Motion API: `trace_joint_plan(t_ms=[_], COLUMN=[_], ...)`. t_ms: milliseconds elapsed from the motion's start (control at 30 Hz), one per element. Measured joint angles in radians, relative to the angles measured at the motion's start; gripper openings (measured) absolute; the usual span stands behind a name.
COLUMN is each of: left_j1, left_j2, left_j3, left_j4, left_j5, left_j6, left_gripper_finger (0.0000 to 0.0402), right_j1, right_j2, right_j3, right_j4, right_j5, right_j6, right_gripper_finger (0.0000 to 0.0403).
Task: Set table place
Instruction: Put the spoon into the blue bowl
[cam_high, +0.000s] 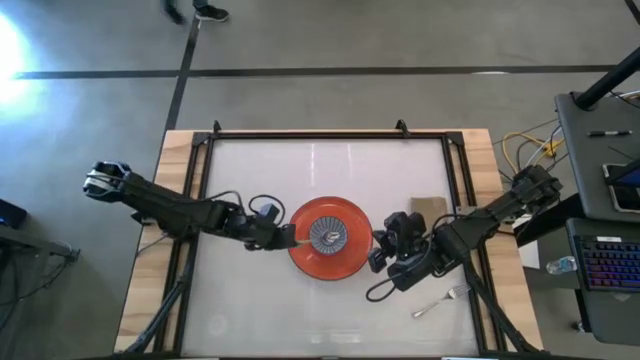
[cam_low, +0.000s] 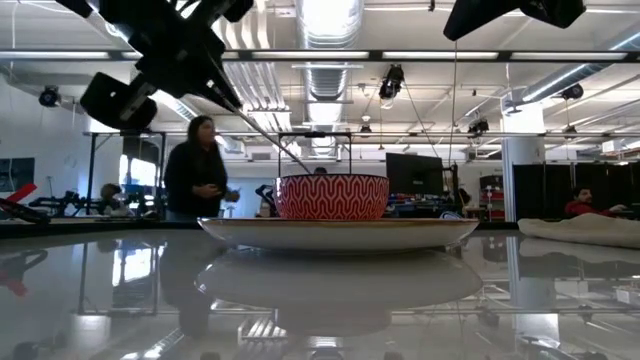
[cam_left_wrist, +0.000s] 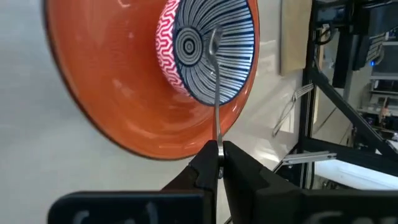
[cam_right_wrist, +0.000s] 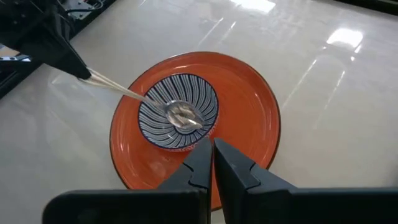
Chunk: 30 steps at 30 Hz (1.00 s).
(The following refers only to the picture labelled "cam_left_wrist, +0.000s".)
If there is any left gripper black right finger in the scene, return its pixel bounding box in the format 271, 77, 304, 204
222, 140, 398, 224

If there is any beige folded cloth napkin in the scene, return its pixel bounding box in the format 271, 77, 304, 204
279, 0, 313, 77

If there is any silver metal fork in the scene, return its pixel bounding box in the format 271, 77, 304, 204
271, 83, 315, 138

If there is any blue striped patterned bowl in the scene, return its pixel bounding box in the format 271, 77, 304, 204
154, 0, 256, 106

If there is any silver metal spoon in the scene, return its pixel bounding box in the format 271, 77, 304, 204
207, 25, 225, 180

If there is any silver metal bracket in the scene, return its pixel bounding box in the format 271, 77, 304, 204
281, 151, 338, 166

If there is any black aluminium rig frame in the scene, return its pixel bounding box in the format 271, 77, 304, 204
279, 0, 398, 190

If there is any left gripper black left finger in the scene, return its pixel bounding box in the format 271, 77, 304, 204
47, 139, 219, 224

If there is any orange ceramic plate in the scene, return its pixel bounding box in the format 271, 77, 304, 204
42, 0, 261, 161

